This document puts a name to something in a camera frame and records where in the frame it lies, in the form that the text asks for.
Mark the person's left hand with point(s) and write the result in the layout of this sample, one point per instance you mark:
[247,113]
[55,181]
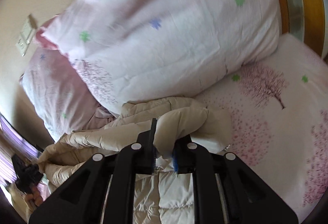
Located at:
[33,199]

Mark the pink floral left pillow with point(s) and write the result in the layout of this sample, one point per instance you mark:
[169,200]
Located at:
[60,97]

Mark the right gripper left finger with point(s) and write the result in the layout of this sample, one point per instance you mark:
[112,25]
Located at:
[147,153]

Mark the pink floral bed sheet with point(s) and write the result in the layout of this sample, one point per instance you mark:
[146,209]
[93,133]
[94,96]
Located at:
[278,109]

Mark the pink floral pillow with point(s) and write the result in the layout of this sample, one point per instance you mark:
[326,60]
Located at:
[142,50]
[60,97]

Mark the pink floral right pillow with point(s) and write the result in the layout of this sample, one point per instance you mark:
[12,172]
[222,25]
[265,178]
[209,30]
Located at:
[142,50]

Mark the cream quilted down jacket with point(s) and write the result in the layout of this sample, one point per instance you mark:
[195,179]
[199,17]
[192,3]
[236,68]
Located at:
[164,196]

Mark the wooden headboard frame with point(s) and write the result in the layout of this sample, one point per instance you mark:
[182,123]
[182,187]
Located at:
[307,21]

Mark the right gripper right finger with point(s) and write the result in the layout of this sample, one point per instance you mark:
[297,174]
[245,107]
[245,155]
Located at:
[183,158]

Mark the white wall socket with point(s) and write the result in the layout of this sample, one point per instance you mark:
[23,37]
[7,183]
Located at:
[26,34]

